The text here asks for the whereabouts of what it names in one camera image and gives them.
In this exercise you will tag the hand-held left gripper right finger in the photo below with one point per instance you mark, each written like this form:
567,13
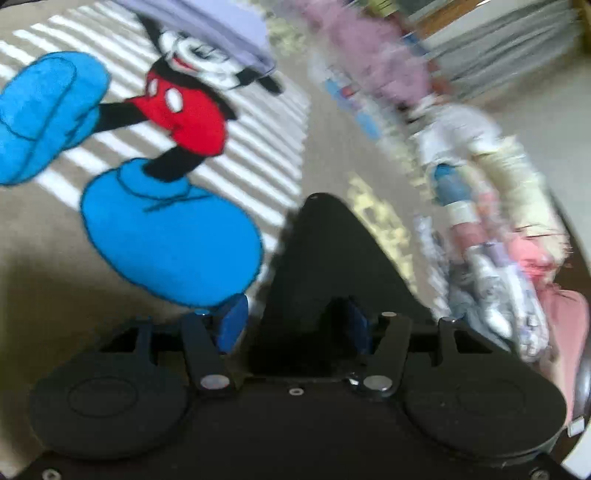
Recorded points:
358,323

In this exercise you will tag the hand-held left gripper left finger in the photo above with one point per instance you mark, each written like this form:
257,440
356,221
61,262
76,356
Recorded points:
231,321

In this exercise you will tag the black garment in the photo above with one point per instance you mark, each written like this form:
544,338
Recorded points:
323,258

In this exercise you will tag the pile of pastel clothes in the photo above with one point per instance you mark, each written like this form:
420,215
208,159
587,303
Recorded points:
489,221

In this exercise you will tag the mauve clothes pile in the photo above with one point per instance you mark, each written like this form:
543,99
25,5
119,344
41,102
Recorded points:
374,55

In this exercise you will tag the cartoon mouse printed blanket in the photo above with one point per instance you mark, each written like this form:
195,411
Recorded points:
175,240

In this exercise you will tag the lavender cloth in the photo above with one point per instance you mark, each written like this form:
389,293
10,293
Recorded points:
221,27

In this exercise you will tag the grey curtain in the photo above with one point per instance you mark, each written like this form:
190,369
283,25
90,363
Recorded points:
508,50

